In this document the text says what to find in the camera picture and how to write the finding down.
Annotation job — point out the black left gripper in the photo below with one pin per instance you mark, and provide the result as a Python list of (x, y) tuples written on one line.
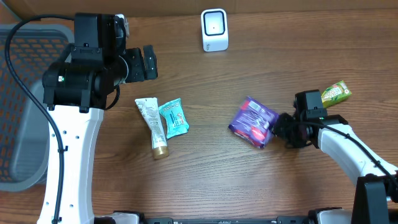
[(138, 74)]

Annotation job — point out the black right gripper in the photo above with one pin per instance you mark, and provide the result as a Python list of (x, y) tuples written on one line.
[(282, 130)]

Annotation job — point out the white tube gold cap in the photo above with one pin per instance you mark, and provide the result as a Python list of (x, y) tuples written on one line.
[(149, 110)]

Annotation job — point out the red purple pad package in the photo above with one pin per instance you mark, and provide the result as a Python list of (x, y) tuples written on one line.
[(254, 122)]

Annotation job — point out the green yellow juice carton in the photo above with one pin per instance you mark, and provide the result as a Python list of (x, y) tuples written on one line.
[(335, 94)]

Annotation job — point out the teal wipes packet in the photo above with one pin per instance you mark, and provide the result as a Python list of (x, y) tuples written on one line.
[(175, 119)]

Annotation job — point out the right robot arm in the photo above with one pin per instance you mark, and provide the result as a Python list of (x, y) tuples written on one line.
[(374, 178)]

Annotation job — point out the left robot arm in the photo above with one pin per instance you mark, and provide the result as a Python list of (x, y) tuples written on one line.
[(76, 88)]

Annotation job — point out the white barcode scanner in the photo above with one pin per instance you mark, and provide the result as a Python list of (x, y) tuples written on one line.
[(214, 30)]

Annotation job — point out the grey plastic mesh basket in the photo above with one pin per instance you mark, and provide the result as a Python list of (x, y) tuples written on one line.
[(24, 129)]

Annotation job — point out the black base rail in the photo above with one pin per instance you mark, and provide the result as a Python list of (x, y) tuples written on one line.
[(248, 221)]

